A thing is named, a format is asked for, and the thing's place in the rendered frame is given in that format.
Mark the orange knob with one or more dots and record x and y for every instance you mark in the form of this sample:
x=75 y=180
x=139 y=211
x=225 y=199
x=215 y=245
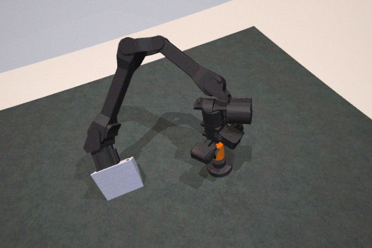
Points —
x=220 y=154

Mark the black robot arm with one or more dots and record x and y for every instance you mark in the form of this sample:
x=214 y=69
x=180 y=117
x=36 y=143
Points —
x=130 y=54

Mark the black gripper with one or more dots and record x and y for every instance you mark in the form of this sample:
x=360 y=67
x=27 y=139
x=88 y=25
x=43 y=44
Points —
x=205 y=152

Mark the dark grey round pedestal with silver shaft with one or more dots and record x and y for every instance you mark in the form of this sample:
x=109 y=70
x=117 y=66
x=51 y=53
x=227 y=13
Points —
x=220 y=168

